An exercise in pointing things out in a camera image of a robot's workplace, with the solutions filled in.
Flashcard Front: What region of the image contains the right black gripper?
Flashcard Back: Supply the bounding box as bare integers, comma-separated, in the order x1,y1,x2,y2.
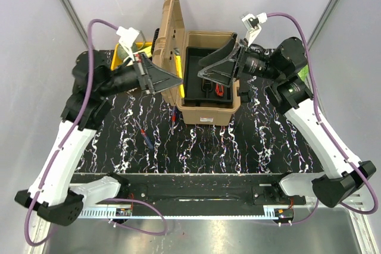
198,33,282,87

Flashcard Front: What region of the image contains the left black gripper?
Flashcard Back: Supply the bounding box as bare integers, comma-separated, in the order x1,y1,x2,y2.
98,51,184,98

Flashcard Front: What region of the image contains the red black utility knife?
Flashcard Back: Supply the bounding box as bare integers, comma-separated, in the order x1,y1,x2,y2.
215,84,224,98

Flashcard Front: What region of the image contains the yellow utility knife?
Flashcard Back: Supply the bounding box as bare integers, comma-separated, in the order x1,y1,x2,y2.
174,48,185,99

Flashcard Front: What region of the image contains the tan plastic tool box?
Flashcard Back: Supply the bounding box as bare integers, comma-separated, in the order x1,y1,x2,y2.
152,0,241,126

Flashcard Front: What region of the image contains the black tool box tray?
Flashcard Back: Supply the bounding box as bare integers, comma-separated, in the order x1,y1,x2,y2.
184,46,233,106

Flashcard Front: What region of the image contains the blue screwdriver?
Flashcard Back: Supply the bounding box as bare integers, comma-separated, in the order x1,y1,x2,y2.
170,106,177,135
136,121,154,150

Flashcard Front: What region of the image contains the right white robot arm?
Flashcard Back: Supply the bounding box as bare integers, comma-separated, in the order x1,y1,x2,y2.
198,12,379,214

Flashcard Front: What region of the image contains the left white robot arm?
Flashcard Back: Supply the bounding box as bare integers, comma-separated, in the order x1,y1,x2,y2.
15,27,182,226

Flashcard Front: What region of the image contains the green white leek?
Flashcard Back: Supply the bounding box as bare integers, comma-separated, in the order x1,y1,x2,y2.
138,46,152,58

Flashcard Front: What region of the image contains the green netted melon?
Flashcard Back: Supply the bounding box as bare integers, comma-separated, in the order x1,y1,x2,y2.
117,43,138,61

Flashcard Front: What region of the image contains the yellow plastic fruit tray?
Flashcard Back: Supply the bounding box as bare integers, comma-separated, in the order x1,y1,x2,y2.
110,42,152,70

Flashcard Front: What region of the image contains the green napa cabbage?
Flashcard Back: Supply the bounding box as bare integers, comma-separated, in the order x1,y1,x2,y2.
298,65,309,81

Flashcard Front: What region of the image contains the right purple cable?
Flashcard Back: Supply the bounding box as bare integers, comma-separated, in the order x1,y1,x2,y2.
266,12,379,227

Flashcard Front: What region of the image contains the purple cable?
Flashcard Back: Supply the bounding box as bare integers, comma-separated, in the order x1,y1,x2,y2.
24,18,168,247
266,12,379,227

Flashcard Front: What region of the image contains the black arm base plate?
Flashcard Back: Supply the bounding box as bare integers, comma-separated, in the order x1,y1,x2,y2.
71,173,307,218

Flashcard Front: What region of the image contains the aluminium frame rail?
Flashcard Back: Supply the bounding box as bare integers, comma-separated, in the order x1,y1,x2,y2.
40,184,366,222

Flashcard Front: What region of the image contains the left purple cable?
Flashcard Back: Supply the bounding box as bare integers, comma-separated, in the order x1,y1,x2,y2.
24,18,168,247

